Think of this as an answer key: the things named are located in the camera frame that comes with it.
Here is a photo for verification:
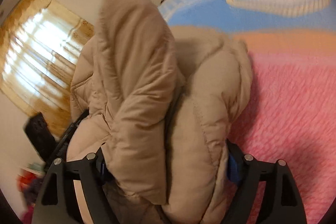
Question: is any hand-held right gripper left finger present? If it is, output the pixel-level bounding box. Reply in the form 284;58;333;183
31;147;114;224

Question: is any wide yellow patterned curtain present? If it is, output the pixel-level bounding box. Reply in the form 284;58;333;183
0;0;95;136

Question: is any red and purple cloth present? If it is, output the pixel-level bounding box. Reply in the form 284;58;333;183
16;163;49;224

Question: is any beige puffer jacket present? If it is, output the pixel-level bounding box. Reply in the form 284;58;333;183
66;0;253;224

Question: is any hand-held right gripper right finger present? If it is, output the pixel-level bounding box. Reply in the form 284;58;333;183
222;140;308;224

